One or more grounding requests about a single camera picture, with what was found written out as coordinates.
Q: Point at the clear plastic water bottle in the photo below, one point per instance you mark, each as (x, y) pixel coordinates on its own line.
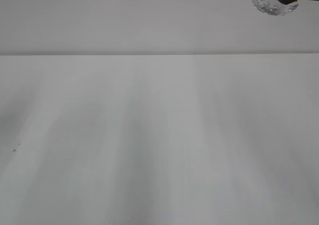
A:
(274, 7)

